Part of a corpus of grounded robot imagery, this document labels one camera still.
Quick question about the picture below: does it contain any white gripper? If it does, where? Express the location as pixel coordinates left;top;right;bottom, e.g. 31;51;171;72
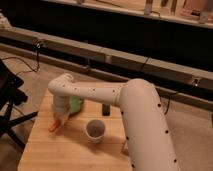
52;96;70;129

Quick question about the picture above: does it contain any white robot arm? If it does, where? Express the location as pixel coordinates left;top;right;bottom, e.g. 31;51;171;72
48;73;181;171

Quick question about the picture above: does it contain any green plate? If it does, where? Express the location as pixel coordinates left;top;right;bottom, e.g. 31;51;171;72
69;97;84;115

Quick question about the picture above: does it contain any white paper cup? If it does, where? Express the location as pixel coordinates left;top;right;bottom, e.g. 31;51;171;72
85;119;106;144

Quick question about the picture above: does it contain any black rectangular block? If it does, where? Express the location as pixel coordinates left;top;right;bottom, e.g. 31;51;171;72
102;104;110;116

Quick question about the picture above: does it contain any white squeeze bottle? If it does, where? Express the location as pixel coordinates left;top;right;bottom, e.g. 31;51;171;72
122;141;129;155

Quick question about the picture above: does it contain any black cable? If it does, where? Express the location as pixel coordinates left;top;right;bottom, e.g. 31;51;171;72
0;39;44;76

